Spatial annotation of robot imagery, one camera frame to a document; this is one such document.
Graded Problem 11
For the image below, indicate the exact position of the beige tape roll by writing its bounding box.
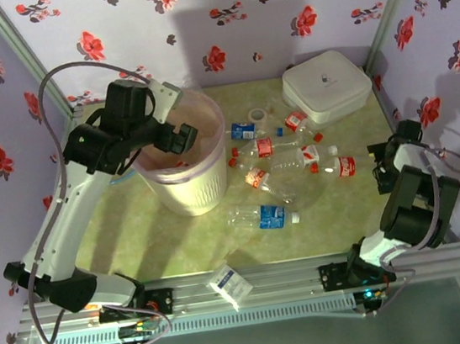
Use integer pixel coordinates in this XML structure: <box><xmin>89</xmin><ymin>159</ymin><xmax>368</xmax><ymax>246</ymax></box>
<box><xmin>246</xmin><ymin>106</ymin><xmax>269</xmax><ymax>124</ymax></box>

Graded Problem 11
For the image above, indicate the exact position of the left arm grey cable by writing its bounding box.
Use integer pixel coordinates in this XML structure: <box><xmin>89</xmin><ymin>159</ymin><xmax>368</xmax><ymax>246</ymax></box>
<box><xmin>0</xmin><ymin>51</ymin><xmax>183</xmax><ymax>344</ymax></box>

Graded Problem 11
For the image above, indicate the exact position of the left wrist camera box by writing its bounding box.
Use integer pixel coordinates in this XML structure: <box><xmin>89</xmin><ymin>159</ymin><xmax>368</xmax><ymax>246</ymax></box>
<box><xmin>145</xmin><ymin>76</ymin><xmax>188</xmax><ymax>126</ymax></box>

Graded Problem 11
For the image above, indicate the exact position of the blue label bottle white cap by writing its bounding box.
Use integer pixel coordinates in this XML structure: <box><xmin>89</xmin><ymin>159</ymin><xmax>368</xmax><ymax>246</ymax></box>
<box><xmin>225</xmin><ymin>197</ymin><xmax>304</xmax><ymax>237</ymax></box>

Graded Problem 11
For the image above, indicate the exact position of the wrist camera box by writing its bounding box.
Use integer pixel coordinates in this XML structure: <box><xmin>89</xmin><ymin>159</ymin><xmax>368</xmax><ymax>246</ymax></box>
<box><xmin>390</xmin><ymin>137</ymin><xmax>433</xmax><ymax>179</ymax></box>
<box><xmin>145</xmin><ymin>76</ymin><xmax>188</xmax><ymax>126</ymax></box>

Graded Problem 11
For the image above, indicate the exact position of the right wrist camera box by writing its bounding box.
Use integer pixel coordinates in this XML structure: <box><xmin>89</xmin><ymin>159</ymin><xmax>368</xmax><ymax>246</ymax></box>
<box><xmin>390</xmin><ymin>137</ymin><xmax>433</xmax><ymax>179</ymax></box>

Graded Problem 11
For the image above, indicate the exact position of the white square lidded box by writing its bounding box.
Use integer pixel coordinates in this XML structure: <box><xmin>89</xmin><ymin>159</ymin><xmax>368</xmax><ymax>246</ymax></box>
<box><xmin>277</xmin><ymin>45</ymin><xmax>378</xmax><ymax>134</ymax></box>

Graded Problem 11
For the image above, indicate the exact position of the aluminium frame post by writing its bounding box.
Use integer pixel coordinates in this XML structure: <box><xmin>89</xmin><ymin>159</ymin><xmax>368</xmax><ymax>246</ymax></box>
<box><xmin>0</xmin><ymin>0</ymin><xmax>83</xmax><ymax>127</ymax></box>
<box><xmin>355</xmin><ymin>0</ymin><xmax>441</xmax><ymax>72</ymax></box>

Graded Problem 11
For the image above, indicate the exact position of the white printed packet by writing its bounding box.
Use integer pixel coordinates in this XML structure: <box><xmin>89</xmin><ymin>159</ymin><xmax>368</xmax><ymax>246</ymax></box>
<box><xmin>205</xmin><ymin>260</ymin><xmax>256</xmax><ymax>315</ymax></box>

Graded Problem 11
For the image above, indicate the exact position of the small circuit board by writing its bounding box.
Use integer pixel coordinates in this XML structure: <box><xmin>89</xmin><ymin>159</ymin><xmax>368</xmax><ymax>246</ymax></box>
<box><xmin>117</xmin><ymin>319</ymin><xmax>162</xmax><ymax>344</ymax></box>
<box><xmin>353</xmin><ymin>284</ymin><xmax>392</xmax><ymax>317</ymax></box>

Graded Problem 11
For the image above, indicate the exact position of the small bottle blue label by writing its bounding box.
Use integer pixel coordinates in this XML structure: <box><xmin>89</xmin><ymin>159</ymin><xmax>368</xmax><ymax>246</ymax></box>
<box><xmin>230</xmin><ymin>116</ymin><xmax>285</xmax><ymax>144</ymax></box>

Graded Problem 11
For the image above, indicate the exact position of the grey slotted cable duct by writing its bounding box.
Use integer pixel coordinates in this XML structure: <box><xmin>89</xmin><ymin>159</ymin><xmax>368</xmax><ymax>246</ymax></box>
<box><xmin>37</xmin><ymin>292</ymin><xmax>358</xmax><ymax>344</ymax></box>

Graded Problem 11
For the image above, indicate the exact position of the aluminium front rail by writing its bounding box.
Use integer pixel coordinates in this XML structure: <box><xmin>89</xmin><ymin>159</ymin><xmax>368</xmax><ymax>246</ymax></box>
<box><xmin>15</xmin><ymin>237</ymin><xmax>460</xmax><ymax>336</ymax></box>

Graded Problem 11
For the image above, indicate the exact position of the red label bottle white cap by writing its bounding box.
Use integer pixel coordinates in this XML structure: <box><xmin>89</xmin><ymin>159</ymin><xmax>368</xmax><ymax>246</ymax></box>
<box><xmin>267</xmin><ymin>140</ymin><xmax>341</xmax><ymax>175</ymax></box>

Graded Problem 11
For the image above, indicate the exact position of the cream plastic bin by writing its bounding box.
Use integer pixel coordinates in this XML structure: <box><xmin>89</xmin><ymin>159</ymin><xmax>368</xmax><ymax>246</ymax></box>
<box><xmin>122</xmin><ymin>83</ymin><xmax>238</xmax><ymax>224</ymax></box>

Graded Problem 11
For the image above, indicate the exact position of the translucent pink bin liner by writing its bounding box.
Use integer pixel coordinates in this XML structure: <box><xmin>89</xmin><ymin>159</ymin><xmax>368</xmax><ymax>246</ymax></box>
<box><xmin>123</xmin><ymin>83</ymin><xmax>233</xmax><ymax>185</ymax></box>

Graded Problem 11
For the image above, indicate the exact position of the large clear bottle red label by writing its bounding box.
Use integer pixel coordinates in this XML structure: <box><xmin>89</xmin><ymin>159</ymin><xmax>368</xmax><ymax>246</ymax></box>
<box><xmin>227</xmin><ymin>146</ymin><xmax>332</xmax><ymax>218</ymax></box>

